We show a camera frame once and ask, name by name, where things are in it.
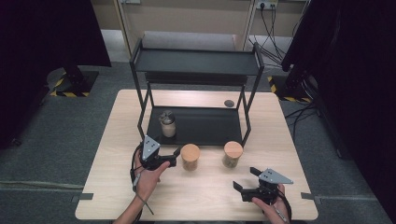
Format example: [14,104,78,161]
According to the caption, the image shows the right hand-held gripper black cable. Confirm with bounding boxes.
[270,187,293,224]

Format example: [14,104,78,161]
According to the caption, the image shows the wooden-lid glass jar bay leaves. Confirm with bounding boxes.
[221,140,244,169]

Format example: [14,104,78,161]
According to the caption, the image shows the white wall socket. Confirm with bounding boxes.
[255,0,279,10]

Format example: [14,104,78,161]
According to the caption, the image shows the black metal two-tier rack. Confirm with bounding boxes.
[129,37,265,147]

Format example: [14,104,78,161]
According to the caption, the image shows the left hand-held gripper black cable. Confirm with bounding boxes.
[130,143,155,224]

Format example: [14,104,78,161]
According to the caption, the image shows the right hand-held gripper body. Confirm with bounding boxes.
[241,167,294,205]

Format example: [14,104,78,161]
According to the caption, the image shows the black stand with striped base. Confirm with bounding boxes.
[49,63,100,98]
[267,71,314,104]

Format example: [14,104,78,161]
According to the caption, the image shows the person's left hand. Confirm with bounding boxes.
[134,160,171,202]

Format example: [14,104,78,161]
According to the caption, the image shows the beige wooden cabinet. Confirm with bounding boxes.
[92,0,309,57]

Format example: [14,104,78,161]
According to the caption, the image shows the black floor cable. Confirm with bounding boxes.
[284,102,318,139]

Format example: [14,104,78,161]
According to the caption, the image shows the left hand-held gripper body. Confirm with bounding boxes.
[138,134,177,172]

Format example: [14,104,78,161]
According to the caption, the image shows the dark curtain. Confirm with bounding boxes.
[0,0,112,150]
[281,0,396,223]

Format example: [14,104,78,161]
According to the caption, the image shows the person's right hand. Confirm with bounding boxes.
[251,182,290,224]

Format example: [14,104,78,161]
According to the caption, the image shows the black power cable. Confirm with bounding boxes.
[248,3,288,68]

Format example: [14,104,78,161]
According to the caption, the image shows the hand-held gripper black cable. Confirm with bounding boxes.
[270,187,293,224]
[130,143,155,224]

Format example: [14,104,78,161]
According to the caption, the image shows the metal-lid glass jar white powder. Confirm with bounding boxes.
[158,110,177,138]

